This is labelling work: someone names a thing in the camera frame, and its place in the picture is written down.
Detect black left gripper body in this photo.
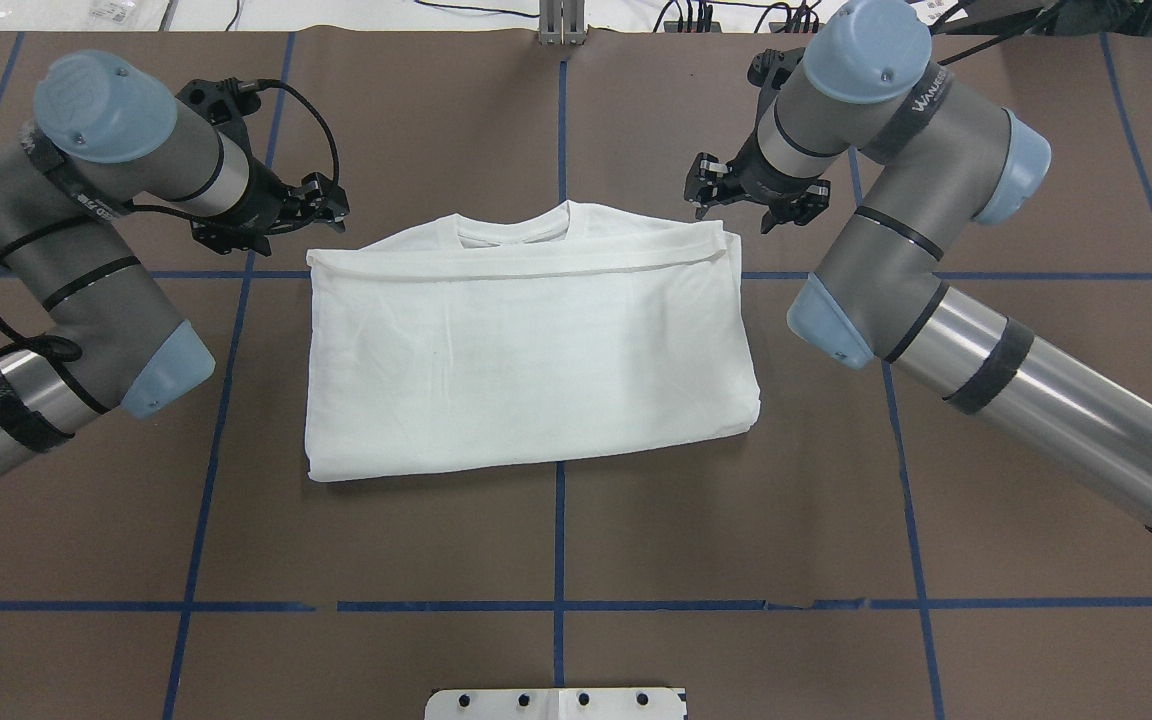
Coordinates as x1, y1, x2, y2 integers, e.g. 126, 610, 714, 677
191, 150, 308, 258

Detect white long-sleeve printed shirt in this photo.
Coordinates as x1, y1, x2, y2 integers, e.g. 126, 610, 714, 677
303, 200, 761, 483

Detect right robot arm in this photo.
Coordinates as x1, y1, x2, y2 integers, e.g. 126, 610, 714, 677
685, 1, 1152, 535

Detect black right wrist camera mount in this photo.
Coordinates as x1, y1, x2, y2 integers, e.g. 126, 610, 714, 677
746, 47, 806, 108

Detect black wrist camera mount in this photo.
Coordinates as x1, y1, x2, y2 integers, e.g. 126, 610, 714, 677
175, 78, 262, 154
746, 47, 806, 108

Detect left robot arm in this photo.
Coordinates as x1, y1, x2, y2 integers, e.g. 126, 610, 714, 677
0, 50, 349, 478

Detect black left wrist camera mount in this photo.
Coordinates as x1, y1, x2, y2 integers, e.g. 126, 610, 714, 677
175, 78, 262, 154

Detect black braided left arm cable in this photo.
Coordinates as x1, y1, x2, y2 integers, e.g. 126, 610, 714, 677
256, 79, 341, 191

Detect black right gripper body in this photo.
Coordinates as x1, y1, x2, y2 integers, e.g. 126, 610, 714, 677
730, 141, 817, 206

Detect white camera mast base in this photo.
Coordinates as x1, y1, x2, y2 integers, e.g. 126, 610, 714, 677
422, 687, 689, 719

